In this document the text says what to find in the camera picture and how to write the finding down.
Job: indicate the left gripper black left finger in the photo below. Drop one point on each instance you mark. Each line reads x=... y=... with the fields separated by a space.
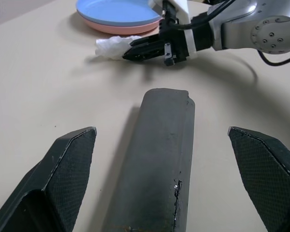
x=50 y=183

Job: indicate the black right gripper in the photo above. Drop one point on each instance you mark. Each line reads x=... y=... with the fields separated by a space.
x=176 y=41

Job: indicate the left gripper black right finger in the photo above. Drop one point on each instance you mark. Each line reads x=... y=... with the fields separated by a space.
x=270 y=178

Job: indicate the white tissue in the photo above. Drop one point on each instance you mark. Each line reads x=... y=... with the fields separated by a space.
x=111 y=47

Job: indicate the blue plate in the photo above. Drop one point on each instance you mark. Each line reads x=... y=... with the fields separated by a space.
x=116 y=12

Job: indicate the grey glasses case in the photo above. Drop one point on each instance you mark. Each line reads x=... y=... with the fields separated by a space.
x=154 y=157

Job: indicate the pink plate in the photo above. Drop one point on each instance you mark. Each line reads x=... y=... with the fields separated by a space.
x=116 y=29

